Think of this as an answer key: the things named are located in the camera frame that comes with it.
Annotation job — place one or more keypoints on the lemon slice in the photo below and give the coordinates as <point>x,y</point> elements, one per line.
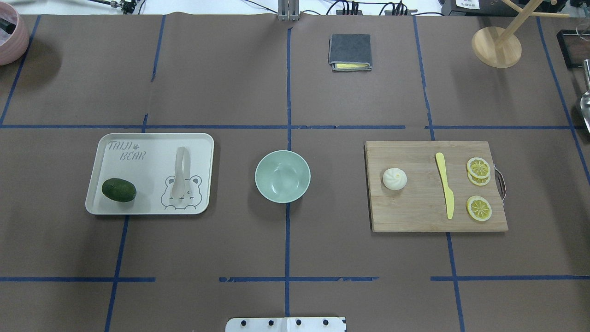
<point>478,171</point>
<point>478,208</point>

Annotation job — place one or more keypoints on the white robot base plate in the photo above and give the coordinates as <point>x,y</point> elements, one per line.
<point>287,324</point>

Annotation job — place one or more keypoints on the pink bowl with ice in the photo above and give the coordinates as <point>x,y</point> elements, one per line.
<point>13,46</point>

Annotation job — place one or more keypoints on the grey folded cloth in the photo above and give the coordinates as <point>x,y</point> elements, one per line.
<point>350,52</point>

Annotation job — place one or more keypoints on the cream bear serving tray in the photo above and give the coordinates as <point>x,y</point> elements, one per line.
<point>148,161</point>

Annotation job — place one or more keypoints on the aluminium frame post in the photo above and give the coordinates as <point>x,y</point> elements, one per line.
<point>288,10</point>

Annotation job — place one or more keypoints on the white ceramic spoon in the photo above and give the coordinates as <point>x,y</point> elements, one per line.
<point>180,188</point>

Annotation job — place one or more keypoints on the upper lemon slice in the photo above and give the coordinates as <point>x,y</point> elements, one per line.
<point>478,171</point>

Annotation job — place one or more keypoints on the mint green bowl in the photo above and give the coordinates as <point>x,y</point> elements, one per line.
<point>282,176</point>

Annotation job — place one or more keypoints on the white steamed bun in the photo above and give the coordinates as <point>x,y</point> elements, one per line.
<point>394,179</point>

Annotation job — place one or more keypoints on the bamboo cutting board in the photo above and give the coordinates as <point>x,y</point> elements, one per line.
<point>420,206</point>

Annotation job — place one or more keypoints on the green avocado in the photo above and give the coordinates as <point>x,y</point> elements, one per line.
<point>119,190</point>

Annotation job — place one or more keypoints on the wooden mug tree stand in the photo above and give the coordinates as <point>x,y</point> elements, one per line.
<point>499,47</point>

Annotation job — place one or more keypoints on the yellow plastic knife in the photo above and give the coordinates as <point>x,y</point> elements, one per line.
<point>448,193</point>

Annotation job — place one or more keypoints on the steel scoop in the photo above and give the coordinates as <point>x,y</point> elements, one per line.
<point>584,103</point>

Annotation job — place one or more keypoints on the lower lemon slice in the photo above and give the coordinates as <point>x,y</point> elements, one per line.
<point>478,208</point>

